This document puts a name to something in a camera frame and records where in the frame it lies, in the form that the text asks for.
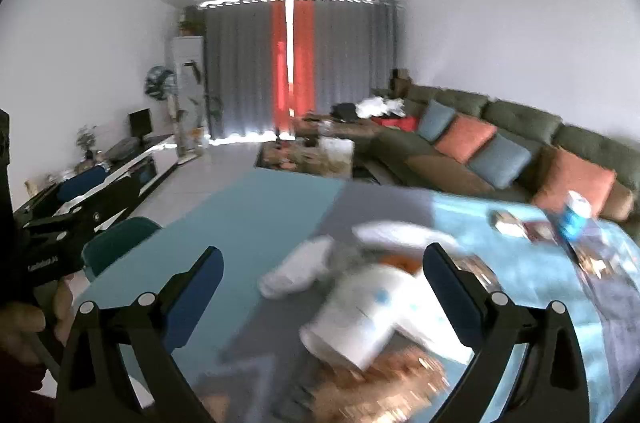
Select blue cup with white lid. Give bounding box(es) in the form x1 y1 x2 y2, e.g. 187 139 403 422
557 190 594 240

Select white clothes pile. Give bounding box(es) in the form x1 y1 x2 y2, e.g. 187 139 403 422
355 96 406 120

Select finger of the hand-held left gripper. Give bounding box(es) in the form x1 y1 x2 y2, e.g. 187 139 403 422
30 166 109 224
60 176 143 238

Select small white snack box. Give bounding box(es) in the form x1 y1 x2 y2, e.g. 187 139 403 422
490 210 522 235

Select large blue cushion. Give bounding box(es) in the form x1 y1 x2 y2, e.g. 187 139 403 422
468 134 532 190

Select dark red snack packet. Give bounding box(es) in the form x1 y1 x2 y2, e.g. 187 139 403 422
520 220 559 245

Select small potted plant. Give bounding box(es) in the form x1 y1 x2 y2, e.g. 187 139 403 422
76 124 100 161

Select person's left hand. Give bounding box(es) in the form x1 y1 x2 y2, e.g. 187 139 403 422
0 280 77 369

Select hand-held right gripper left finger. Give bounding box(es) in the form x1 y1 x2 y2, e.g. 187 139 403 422
57 246 224 423

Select brown cardboard box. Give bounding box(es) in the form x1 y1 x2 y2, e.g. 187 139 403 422
391 69 414 95

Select blue grey printed mat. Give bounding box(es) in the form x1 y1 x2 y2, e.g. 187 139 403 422
75 168 640 423

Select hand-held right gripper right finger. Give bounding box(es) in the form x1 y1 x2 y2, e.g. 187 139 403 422
422 243 591 423

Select white blue-dotted paper bag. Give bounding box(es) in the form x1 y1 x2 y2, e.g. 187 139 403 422
299 263 476 371

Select teal chair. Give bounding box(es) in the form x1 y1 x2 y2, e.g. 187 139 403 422
81 217 163 282

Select large orange cushion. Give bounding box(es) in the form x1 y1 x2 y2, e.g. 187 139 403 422
531 146 617 219

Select standing fan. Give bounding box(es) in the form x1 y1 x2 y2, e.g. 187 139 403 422
144 66 182 154

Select brown coffee table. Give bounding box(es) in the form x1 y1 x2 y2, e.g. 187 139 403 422
291 113 382 144

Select green plant on air conditioner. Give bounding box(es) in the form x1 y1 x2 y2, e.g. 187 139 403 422
177 6 207 38

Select small orange cushion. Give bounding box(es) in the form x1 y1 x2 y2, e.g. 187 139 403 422
434 116 498 164

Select black monitor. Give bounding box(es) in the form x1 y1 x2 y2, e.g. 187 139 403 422
128 108 153 143

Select white standing air conditioner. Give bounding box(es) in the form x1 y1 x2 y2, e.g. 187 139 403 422
170 36 207 155

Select clear plastic snack bag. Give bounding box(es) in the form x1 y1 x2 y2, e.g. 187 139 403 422
565 218 637 285

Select red cloth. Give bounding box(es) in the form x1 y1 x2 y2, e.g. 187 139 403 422
372 116 420 133

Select black and white TV cabinet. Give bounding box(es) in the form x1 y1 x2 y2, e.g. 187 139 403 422
15 133 181 224

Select brown scraps pile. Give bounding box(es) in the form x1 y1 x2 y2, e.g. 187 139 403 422
320 347 451 423

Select grey and red curtain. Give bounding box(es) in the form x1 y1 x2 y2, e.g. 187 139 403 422
292 0 399 139
202 0 287 143

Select white crumpled tissue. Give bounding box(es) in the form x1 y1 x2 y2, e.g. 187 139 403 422
257 237 335 300

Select black bag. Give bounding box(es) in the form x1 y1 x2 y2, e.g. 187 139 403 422
332 102 369 122

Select small blue cushion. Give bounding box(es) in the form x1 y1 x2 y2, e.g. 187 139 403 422
416 100 457 143

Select green brown corner sofa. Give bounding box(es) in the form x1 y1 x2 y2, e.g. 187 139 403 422
354 83 640 225

